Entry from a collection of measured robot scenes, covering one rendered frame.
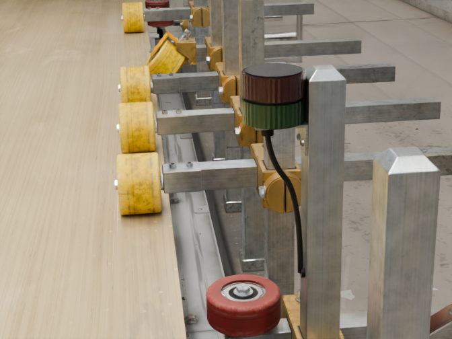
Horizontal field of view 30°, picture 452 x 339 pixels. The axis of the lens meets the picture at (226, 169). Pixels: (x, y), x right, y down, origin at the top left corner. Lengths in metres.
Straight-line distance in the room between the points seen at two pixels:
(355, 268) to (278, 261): 1.85
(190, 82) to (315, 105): 0.81
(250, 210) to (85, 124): 0.36
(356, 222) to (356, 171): 2.18
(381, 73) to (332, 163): 0.85
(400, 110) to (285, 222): 0.38
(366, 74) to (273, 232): 0.61
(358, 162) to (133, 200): 0.30
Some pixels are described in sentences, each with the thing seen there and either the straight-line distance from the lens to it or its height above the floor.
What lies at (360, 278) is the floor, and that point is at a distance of 2.90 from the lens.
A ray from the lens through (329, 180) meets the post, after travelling 0.81.
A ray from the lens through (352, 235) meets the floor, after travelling 3.21.
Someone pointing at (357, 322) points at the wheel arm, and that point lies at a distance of 0.95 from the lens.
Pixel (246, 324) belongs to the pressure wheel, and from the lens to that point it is 0.89.
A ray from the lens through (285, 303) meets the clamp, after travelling 0.96.
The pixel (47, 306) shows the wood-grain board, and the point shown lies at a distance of 0.93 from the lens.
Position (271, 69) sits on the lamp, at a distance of 0.79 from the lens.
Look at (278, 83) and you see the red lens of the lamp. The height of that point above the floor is 1.15.
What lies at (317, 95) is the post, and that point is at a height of 1.14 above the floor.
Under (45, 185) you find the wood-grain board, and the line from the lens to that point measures 1.25.
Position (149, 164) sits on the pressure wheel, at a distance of 1.09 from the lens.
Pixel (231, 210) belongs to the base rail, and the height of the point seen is 0.70.
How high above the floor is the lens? 1.34
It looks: 20 degrees down
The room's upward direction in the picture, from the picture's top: 1 degrees counter-clockwise
